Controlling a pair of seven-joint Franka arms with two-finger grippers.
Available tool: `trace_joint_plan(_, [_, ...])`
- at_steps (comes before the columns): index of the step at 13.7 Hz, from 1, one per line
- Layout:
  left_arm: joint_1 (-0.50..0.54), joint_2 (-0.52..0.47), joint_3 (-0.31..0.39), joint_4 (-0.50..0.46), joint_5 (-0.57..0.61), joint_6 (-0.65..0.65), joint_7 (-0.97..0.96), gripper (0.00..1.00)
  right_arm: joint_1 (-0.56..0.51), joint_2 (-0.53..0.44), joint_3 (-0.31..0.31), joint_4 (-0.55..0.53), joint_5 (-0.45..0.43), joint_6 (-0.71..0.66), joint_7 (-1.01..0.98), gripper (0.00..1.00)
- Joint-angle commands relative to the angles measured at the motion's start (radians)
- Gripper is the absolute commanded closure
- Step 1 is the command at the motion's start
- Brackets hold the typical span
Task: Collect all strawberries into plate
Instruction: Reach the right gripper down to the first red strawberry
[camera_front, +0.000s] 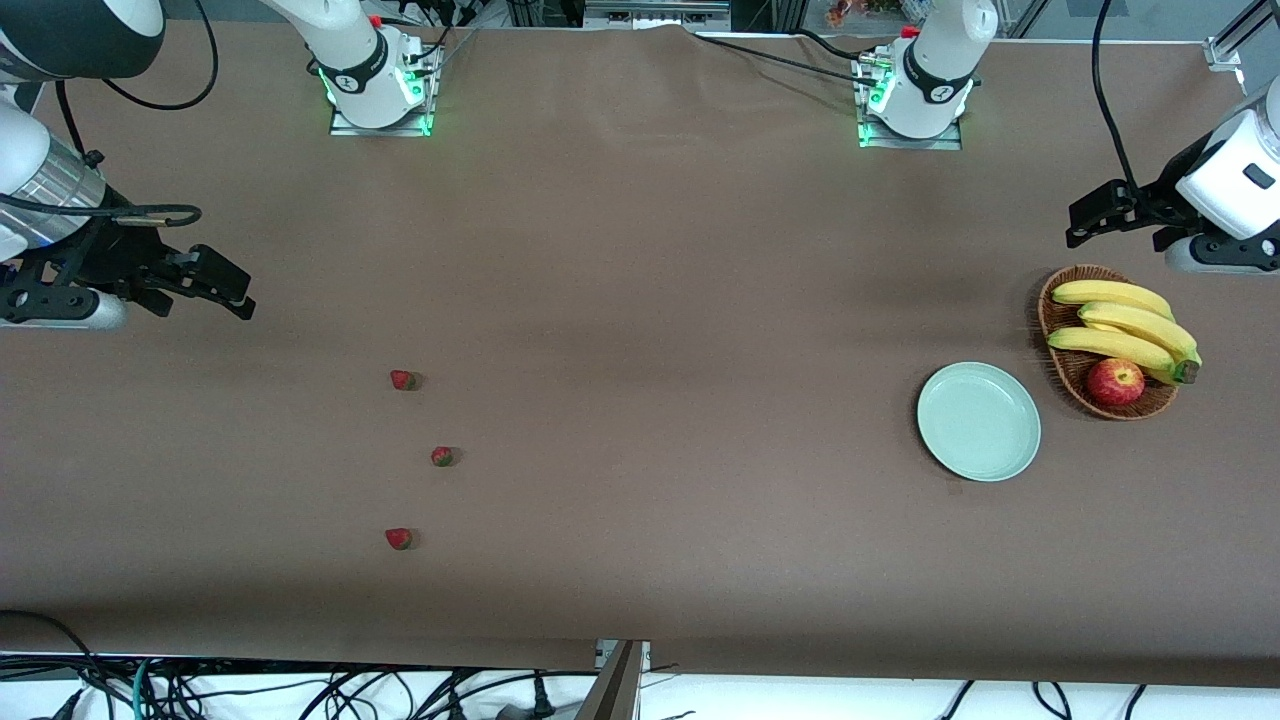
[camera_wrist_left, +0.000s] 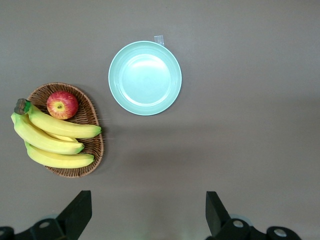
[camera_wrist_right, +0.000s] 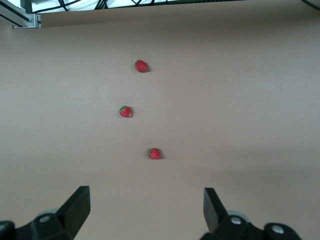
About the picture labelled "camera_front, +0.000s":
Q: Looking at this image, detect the pale green plate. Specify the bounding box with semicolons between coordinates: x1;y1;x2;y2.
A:
917;361;1042;483

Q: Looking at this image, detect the yellow banana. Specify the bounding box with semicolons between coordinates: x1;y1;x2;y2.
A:
1051;279;1176;323
1046;326;1201;387
1078;301;1201;366

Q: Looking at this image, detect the brown wicker basket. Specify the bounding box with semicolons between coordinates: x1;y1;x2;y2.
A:
1037;264;1181;421

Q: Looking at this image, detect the red apple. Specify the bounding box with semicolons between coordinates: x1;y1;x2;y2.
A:
1086;358;1146;407

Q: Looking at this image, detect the colourful toy pile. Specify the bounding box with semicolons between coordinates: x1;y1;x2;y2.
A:
825;0;906;28

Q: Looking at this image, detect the grey equipment box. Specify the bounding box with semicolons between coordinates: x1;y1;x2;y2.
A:
585;0;731;31

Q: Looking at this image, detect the brown table cover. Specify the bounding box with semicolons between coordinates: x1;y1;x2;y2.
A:
0;18;1280;691

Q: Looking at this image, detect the brown support beam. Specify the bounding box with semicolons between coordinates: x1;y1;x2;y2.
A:
575;640;651;720

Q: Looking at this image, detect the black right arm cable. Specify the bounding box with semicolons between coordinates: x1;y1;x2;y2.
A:
0;0;221;229

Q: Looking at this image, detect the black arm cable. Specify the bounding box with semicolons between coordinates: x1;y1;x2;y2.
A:
0;0;221;229
1090;0;1143;191

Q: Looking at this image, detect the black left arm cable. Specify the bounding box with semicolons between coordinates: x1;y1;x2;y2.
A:
1090;0;1143;191

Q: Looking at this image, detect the aluminium frame extrusion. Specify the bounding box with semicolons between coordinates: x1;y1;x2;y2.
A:
1203;0;1280;73

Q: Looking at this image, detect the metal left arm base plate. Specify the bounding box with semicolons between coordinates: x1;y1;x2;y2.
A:
857;50;964;152

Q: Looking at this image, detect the short black base cable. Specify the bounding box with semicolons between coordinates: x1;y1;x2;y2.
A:
795;28;866;61

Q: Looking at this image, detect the long black base cable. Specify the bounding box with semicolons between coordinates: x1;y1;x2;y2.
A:
690;33;881;86

